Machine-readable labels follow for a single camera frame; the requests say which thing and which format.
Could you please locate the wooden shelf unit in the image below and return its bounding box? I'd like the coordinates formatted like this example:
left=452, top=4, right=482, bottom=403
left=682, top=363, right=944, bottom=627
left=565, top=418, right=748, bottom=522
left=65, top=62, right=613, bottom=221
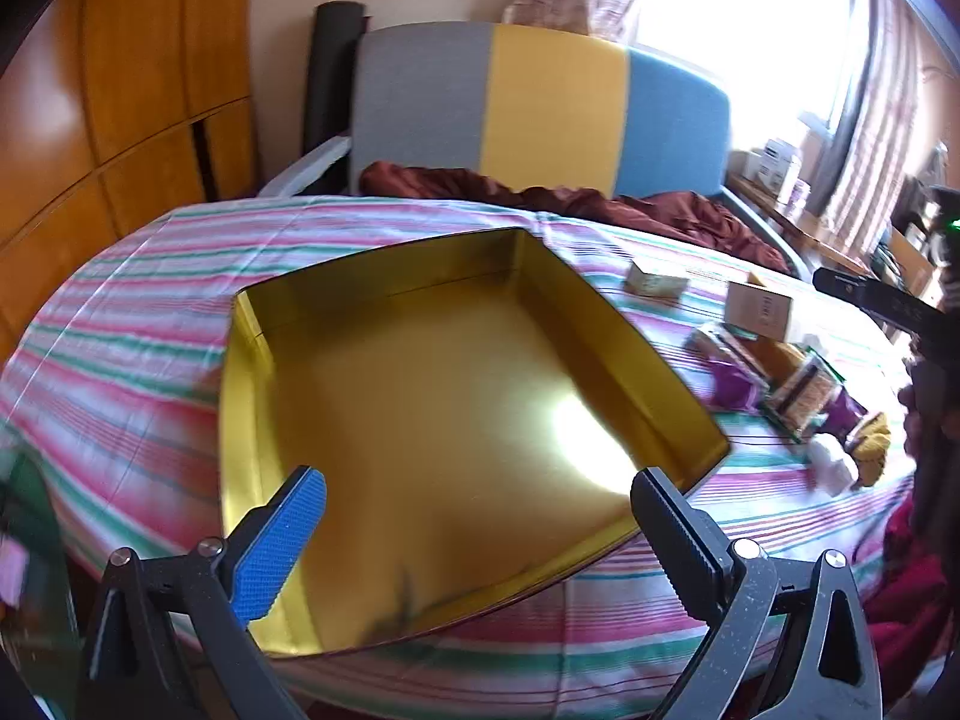
left=870, top=225, right=938, bottom=301

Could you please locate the white cardboard box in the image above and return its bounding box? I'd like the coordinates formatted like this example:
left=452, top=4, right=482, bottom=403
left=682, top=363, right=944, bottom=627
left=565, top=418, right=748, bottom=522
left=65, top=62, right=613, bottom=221
left=754, top=139, right=803, bottom=192

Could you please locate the green glass table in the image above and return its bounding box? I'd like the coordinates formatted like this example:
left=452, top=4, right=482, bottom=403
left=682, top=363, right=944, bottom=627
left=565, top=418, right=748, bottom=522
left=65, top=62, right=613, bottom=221
left=0, top=446, right=80, bottom=698

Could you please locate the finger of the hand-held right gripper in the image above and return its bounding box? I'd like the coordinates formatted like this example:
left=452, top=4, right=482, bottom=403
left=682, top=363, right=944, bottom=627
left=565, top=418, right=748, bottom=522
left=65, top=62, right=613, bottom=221
left=812, top=266, right=947, bottom=335

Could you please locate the pink red quilt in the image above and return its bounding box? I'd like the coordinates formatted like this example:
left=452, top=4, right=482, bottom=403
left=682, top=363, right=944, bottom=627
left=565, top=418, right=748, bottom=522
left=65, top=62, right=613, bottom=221
left=870, top=495, right=960, bottom=668

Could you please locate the pink striped curtain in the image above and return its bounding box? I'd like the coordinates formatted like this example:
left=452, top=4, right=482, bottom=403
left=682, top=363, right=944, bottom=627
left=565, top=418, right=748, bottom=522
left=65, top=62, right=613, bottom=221
left=825, top=0, right=920, bottom=263

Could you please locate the dark red blanket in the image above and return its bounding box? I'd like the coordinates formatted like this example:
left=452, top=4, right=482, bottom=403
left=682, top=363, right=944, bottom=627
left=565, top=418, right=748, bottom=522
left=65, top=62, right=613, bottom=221
left=360, top=160, right=792, bottom=275

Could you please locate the wooden desk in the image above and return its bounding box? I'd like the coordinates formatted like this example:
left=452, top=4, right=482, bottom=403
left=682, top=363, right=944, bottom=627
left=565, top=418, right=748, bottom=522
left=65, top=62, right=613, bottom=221
left=727, top=172, right=871, bottom=275

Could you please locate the window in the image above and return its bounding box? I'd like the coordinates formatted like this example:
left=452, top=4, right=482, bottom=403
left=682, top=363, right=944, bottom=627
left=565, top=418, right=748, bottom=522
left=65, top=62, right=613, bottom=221
left=622, top=0, right=878, bottom=151

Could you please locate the purple snack packet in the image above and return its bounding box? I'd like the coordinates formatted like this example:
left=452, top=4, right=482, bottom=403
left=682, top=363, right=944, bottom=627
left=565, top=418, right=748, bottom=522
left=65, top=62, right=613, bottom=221
left=709, top=360, right=758, bottom=410
left=825, top=386, right=871, bottom=443

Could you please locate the gold tin box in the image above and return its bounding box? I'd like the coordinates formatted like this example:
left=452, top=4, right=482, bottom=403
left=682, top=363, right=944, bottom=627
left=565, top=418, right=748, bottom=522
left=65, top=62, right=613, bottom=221
left=219, top=226, right=732, bottom=659

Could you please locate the grey bed rail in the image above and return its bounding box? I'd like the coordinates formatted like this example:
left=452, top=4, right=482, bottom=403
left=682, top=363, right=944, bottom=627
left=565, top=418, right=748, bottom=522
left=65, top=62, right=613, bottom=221
left=712, top=187, right=815, bottom=282

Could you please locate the green-edged snack bar packet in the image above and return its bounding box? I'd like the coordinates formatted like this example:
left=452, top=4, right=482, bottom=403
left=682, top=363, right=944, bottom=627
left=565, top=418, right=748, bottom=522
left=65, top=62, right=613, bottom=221
left=761, top=349, right=841, bottom=440

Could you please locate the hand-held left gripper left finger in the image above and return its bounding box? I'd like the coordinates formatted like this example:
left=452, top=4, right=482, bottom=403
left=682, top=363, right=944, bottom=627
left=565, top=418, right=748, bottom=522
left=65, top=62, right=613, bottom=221
left=79, top=465, right=329, bottom=720

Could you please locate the silver snack bar packet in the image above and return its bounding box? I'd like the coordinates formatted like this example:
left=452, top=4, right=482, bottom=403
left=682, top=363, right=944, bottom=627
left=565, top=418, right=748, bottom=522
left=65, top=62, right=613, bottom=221
left=686, top=322, right=766, bottom=383

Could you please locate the green white box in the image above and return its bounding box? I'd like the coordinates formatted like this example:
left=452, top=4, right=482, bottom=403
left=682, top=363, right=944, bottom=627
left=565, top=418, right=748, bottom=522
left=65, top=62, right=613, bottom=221
left=628, top=261, right=689, bottom=301

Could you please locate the white bed rail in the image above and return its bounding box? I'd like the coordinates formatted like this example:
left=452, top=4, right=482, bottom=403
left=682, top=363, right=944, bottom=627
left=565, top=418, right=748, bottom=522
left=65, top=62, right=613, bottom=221
left=259, top=136, right=352, bottom=198

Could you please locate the white medicine box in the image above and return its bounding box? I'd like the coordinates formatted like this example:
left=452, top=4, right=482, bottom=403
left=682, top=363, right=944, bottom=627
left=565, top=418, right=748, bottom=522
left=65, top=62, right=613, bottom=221
left=726, top=281, right=796, bottom=338

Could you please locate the pink object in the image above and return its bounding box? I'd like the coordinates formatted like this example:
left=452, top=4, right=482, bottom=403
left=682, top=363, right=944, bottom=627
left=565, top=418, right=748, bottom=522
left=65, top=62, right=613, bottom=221
left=0, top=536, right=31, bottom=605

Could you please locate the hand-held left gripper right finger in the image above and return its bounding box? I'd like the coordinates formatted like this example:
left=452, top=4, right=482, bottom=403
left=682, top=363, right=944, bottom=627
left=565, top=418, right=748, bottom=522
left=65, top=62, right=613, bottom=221
left=630, top=467, right=884, bottom=720

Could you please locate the black rolled mat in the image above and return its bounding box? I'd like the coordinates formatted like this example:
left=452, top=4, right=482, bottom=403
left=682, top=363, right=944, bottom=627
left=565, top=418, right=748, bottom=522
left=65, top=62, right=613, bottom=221
left=302, top=1, right=368, bottom=158

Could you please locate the wooden wardrobe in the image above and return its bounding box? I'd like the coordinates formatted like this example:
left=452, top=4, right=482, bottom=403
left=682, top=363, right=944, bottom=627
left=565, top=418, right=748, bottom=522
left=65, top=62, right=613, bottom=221
left=0, top=0, right=260, bottom=368

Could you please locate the white item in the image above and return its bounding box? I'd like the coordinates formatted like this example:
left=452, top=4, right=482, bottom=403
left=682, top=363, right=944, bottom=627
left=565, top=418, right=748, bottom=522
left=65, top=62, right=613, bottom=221
left=806, top=431, right=860, bottom=496

